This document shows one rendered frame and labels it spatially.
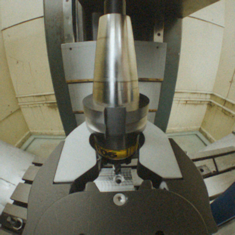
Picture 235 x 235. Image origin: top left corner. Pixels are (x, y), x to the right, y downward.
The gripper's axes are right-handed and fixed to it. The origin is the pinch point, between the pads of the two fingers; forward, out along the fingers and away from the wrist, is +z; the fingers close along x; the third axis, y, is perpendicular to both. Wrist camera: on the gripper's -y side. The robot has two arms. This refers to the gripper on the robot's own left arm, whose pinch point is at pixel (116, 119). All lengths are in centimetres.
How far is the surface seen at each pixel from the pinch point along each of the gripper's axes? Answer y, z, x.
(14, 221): 22.7, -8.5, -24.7
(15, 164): 53, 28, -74
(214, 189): 36, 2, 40
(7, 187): 55, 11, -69
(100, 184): 27.2, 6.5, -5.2
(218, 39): -33, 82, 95
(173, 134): 66, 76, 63
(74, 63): -5.7, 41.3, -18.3
